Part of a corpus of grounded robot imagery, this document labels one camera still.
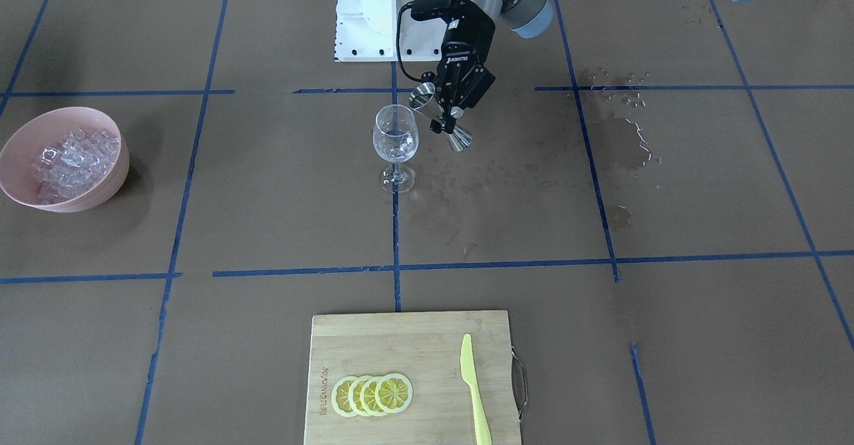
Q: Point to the pink bowl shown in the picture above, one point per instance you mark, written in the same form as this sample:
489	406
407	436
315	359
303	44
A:
44	130

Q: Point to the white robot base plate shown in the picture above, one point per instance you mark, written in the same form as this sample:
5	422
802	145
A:
367	31

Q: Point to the front lemon slice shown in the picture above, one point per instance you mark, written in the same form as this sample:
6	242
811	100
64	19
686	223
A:
341	397

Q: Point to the steel double jigger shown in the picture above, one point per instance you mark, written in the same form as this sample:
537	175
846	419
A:
423	99

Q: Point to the lemon slice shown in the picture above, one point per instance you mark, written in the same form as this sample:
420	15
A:
354	396
393	393
369	403
341	397

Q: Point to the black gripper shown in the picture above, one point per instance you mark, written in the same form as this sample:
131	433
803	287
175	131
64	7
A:
469	50

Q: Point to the bamboo cutting board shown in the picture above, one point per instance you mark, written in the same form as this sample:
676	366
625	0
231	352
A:
425	348

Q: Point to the back lemon slice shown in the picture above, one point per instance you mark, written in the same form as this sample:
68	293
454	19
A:
393	393

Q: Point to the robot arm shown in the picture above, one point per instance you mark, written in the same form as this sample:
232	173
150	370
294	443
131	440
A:
527	18

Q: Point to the yellow plastic knife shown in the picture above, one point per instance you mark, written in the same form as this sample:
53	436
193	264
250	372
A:
468	374

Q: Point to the clear wine glass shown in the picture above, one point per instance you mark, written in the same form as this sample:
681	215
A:
395	140

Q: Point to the pile of ice cubes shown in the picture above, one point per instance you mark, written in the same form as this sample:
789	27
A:
74	165

